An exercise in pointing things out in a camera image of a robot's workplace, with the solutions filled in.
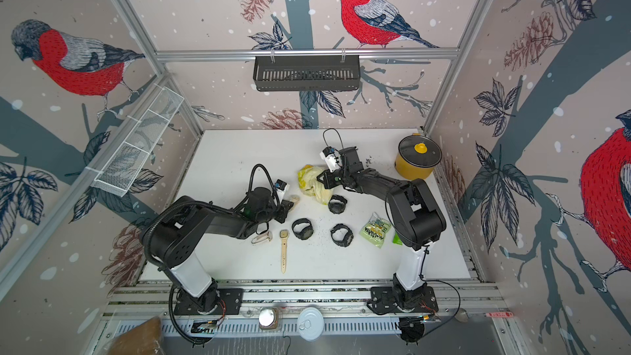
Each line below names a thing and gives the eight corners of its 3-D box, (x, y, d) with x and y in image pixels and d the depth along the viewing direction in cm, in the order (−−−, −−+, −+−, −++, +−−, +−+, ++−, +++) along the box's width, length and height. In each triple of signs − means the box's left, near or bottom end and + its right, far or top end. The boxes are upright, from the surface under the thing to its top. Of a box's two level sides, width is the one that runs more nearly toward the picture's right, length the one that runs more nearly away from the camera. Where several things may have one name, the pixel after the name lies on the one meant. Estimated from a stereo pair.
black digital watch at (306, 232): (302, 243, 87) (301, 240, 84) (290, 228, 91) (289, 224, 88) (316, 232, 90) (316, 228, 87) (304, 217, 93) (303, 213, 90)
